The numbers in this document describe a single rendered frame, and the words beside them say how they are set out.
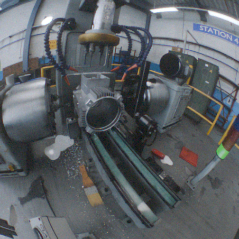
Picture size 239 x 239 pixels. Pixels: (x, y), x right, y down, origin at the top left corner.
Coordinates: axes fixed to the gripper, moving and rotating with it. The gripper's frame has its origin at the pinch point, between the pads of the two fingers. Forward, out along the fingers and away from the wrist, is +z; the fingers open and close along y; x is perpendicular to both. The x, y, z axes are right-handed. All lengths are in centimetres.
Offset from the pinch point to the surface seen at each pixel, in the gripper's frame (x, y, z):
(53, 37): -57, 558, -108
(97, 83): -25, 41, 19
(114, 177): -9.0, 11.8, 30.6
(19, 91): -2.1, 37.5, -2.6
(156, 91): -47, 33, 37
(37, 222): -1.3, 2.4, 6.6
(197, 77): -291, 102, 190
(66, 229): -3.6, 0.8, 10.4
